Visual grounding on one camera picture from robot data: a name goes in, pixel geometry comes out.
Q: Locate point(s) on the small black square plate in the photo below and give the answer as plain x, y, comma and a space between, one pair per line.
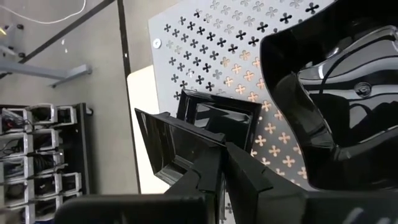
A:
224, 118
168, 146

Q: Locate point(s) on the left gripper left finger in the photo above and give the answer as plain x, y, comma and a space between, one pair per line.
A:
205, 174

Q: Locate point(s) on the grey storage bin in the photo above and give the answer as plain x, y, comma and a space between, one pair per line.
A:
42, 114
48, 185
46, 140
15, 145
15, 120
17, 193

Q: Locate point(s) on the black storage rack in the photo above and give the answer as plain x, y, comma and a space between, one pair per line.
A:
84, 149

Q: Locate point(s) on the grey desk foot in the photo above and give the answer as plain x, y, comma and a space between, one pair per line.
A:
37, 71

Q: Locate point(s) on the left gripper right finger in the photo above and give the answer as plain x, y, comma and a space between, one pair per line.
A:
242, 186

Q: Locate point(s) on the grey perforated metal shelf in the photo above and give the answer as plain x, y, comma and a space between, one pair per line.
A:
202, 40

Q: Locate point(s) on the black wavy square plate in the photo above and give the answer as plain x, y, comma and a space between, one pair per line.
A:
342, 93

